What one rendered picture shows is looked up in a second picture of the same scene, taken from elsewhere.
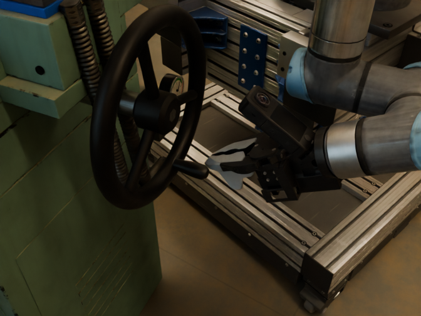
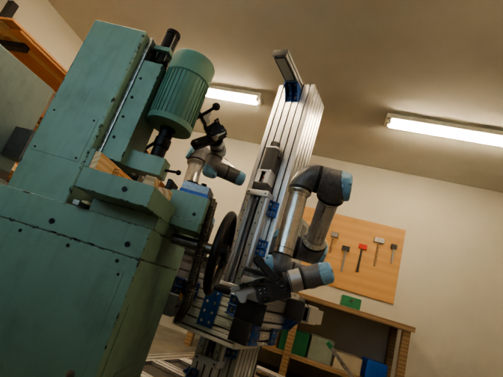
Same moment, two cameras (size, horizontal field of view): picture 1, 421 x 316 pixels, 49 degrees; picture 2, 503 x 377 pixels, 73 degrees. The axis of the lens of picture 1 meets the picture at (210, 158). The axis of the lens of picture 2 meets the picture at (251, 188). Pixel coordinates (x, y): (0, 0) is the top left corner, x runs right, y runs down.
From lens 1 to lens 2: 0.85 m
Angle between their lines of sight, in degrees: 60
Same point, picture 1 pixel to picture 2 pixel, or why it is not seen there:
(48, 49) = (203, 206)
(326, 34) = (283, 244)
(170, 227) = not seen: outside the picture
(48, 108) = (193, 226)
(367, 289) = not seen: outside the picture
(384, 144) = (310, 270)
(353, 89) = (291, 266)
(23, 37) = (194, 202)
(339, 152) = (293, 274)
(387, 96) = not seen: hidden behind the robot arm
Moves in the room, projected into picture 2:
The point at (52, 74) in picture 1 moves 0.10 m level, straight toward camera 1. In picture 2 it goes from (199, 216) to (217, 218)
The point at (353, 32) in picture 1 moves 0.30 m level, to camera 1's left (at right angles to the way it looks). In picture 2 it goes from (291, 245) to (218, 218)
